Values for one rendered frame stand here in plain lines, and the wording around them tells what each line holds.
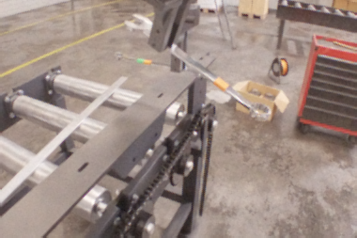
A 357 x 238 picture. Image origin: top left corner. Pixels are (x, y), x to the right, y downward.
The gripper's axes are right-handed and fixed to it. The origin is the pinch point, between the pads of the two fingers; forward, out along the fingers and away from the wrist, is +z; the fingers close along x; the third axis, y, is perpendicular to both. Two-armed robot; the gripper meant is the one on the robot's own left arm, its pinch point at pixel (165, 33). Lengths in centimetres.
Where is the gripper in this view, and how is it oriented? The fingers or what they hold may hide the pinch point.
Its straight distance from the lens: 40.0
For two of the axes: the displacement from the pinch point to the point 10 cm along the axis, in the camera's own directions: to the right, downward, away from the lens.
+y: -7.6, -6.1, 2.3
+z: -2.7, 6.2, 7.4
